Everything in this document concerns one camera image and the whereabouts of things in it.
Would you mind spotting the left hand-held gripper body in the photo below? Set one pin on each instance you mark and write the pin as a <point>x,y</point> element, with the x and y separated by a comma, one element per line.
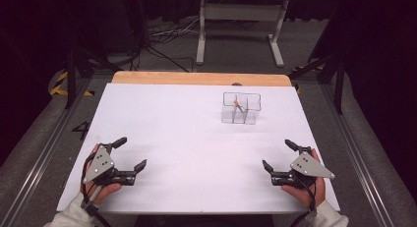
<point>101,163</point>

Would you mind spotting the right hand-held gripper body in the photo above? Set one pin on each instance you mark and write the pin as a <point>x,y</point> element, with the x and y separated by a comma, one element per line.
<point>308,166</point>

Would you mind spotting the clear acrylic organizer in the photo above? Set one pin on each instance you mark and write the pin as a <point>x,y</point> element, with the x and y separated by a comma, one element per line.
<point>252,114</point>

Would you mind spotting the person's left hand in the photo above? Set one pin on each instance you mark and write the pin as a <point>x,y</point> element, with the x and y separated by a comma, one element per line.
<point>105,191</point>

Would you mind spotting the person's right hand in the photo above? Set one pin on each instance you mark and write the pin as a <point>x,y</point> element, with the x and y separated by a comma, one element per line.
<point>305,196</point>

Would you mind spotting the white board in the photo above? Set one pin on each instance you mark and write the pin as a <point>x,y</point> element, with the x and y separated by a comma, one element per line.
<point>170,128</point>

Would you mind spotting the black tripod stand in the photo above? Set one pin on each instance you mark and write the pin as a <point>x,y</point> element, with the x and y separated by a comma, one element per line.
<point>339,83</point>
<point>70,76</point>

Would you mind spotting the yellow black floor tape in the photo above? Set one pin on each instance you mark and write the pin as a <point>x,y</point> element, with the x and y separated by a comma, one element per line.
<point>58,86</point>
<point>308,68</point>

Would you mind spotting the wooden table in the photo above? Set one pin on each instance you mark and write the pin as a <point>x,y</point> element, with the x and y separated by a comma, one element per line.
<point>196,79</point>

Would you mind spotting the dark device with red light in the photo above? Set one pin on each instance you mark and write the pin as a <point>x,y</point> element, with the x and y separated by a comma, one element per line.
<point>133,20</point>

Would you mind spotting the white metal stand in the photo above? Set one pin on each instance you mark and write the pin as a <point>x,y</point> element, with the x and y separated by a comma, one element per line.
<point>241,12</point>

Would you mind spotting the metal floor rail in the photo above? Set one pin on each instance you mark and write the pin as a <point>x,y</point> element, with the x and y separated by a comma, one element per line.
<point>355,155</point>
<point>39,158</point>

